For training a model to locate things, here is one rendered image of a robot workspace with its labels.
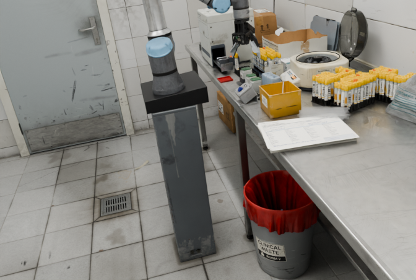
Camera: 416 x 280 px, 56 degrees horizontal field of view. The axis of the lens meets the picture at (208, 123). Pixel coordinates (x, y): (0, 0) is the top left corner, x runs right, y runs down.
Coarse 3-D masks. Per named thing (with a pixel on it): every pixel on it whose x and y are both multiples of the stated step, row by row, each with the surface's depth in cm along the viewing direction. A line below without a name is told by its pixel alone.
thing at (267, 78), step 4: (268, 72) 178; (264, 76) 176; (268, 76) 173; (272, 76) 172; (276, 76) 172; (264, 80) 177; (268, 80) 173; (272, 80) 169; (276, 80) 170; (264, 84) 178
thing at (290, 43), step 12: (264, 36) 225; (276, 36) 226; (288, 36) 228; (300, 36) 230; (312, 36) 224; (324, 36) 207; (276, 48) 206; (288, 48) 205; (300, 48) 207; (312, 48) 208; (324, 48) 210
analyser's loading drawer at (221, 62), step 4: (224, 56) 222; (216, 60) 229; (220, 60) 218; (224, 60) 218; (228, 60) 219; (220, 64) 219; (224, 64) 213; (228, 64) 214; (232, 64) 214; (220, 68) 215; (224, 68) 214; (228, 68) 215; (232, 68) 215
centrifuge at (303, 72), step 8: (296, 56) 191; (304, 56) 191; (328, 56) 190; (336, 56) 184; (296, 64) 181; (304, 64) 178; (312, 64) 176; (320, 64) 174; (328, 64) 174; (336, 64) 173; (344, 64) 174; (288, 72) 190; (296, 72) 182; (304, 72) 175; (312, 72) 174; (320, 72) 174; (280, 80) 194; (288, 80) 183; (296, 80) 179; (304, 80) 177; (304, 88) 179; (312, 88) 177
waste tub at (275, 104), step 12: (276, 84) 164; (288, 84) 165; (264, 96) 158; (276, 96) 152; (288, 96) 153; (300, 96) 154; (264, 108) 162; (276, 108) 155; (288, 108) 156; (300, 108) 157
